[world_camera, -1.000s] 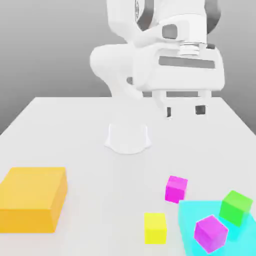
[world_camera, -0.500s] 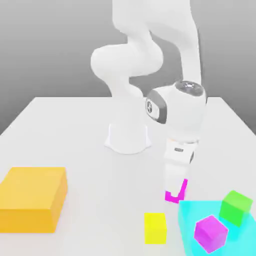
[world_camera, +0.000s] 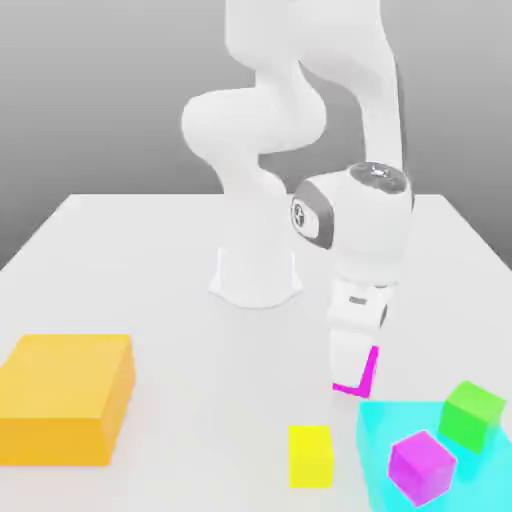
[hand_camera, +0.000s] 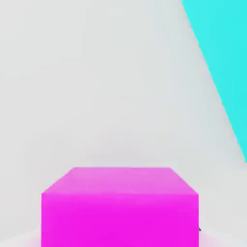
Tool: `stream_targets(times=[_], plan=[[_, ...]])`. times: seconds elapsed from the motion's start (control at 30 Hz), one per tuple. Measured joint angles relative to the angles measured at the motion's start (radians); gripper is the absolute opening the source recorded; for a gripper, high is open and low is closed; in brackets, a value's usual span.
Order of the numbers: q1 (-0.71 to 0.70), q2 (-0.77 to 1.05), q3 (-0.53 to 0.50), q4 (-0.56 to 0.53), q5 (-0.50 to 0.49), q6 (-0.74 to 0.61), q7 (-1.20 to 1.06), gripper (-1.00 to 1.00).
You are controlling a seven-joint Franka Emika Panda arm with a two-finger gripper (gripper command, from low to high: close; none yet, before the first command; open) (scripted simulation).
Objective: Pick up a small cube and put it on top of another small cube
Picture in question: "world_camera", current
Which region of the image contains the small purple cube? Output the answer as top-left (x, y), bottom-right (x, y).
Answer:
top-left (386, 429), bottom-right (458, 509)

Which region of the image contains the small magenta cube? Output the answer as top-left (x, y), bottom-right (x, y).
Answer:
top-left (331, 345), bottom-right (380, 400)

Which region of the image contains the small green cube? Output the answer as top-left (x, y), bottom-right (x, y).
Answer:
top-left (437, 379), bottom-right (508, 456)

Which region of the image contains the large orange box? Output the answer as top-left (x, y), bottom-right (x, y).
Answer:
top-left (0, 333), bottom-right (137, 468)

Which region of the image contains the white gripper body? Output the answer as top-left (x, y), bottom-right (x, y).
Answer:
top-left (326, 278), bottom-right (398, 334)

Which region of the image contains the small yellow cube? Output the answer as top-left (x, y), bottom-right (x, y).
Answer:
top-left (287, 424), bottom-right (335, 490)

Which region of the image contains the large cyan box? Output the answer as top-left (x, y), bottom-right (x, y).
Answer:
top-left (355, 399), bottom-right (512, 512)

